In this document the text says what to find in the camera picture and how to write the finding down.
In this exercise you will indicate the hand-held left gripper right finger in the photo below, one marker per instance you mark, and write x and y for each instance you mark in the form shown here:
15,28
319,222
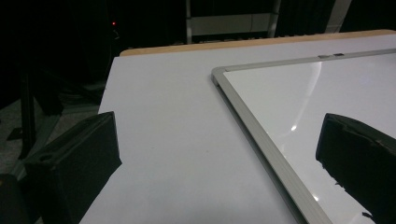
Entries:
361,158

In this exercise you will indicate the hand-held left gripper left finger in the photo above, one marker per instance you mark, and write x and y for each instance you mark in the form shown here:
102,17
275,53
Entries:
74,168

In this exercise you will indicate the silver framed whiteboard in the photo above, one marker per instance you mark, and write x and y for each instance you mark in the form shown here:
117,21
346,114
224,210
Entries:
311,102

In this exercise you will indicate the black tripod stand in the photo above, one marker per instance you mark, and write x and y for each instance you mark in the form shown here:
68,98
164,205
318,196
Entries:
28,118

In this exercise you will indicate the white table mat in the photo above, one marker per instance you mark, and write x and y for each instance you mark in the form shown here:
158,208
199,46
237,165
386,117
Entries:
174,124

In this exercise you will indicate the dark equipment rack red light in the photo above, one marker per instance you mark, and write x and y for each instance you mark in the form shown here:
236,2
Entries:
114,23

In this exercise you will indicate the white metal stand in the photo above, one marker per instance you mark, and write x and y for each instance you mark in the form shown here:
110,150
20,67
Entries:
224,24

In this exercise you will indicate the grey metal post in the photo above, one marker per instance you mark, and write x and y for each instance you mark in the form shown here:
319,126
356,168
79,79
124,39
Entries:
337,17

